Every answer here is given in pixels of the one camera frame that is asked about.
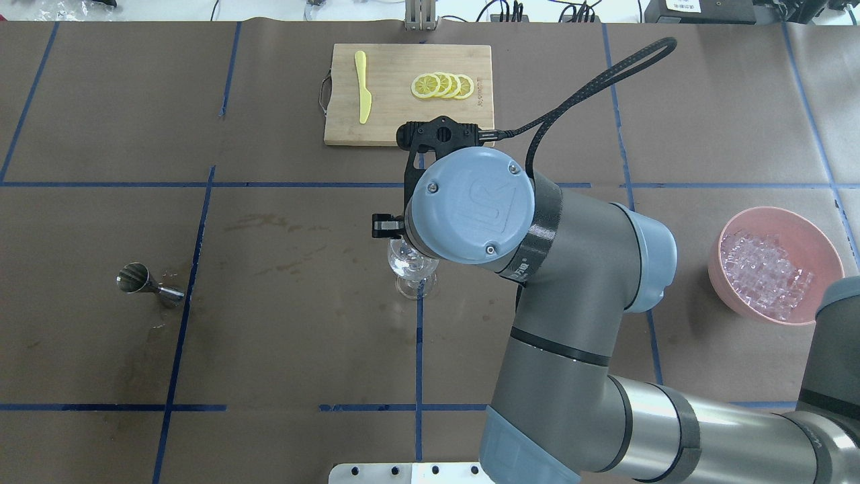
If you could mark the lemon slice leftmost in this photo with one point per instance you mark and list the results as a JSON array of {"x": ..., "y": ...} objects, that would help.
[{"x": 426, "y": 86}]

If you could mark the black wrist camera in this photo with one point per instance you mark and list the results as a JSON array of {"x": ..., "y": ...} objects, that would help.
[{"x": 442, "y": 135}]

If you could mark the bamboo cutting board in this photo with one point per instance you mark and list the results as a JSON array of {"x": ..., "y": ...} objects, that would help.
[{"x": 390, "y": 71}]

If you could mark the clear wine glass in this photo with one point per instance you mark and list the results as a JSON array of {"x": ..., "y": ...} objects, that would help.
[{"x": 416, "y": 274}]

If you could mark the pink bowl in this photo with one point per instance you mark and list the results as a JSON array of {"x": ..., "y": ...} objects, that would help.
[{"x": 807, "y": 245}]

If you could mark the yellow plastic knife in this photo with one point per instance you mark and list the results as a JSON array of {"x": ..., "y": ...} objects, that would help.
[{"x": 365, "y": 95}]

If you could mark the lemon slice rightmost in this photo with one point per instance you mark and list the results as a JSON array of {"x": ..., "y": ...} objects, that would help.
[{"x": 466, "y": 87}]

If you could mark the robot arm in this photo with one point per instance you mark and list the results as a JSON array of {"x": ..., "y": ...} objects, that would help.
[{"x": 581, "y": 263}]

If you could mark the lemon slice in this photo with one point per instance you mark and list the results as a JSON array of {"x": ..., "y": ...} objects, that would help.
[
  {"x": 445, "y": 84},
  {"x": 466, "y": 87},
  {"x": 426, "y": 86},
  {"x": 454, "y": 86}
]

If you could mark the steel jigger cup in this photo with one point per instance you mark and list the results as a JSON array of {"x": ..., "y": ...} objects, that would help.
[{"x": 136, "y": 278}]

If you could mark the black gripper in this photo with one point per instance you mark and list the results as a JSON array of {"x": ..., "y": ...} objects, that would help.
[{"x": 385, "y": 226}]

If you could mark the aluminium frame post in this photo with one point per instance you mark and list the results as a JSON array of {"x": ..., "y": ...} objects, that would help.
[{"x": 420, "y": 15}]

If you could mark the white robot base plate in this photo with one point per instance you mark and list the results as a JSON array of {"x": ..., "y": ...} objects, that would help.
[{"x": 409, "y": 472}]

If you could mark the clear ice cubes pile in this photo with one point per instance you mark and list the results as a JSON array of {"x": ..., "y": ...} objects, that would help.
[{"x": 761, "y": 272}]

